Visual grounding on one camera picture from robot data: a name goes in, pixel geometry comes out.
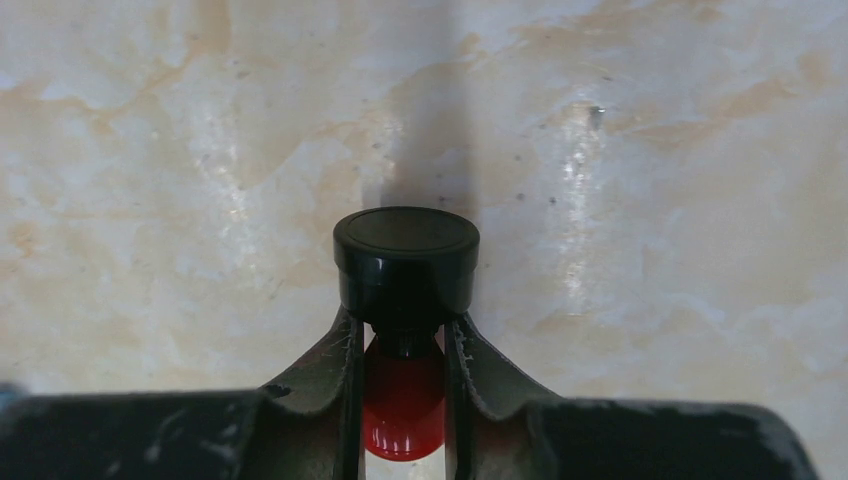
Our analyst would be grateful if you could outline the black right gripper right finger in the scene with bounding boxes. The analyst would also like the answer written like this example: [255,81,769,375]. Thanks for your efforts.
[444,316,818,479]

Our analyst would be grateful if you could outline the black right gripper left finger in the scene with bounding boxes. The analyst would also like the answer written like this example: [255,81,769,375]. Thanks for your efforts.
[1,312,364,479]

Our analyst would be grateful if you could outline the red black stamp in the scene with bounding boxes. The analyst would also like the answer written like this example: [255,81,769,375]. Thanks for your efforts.
[333,206,480,462]

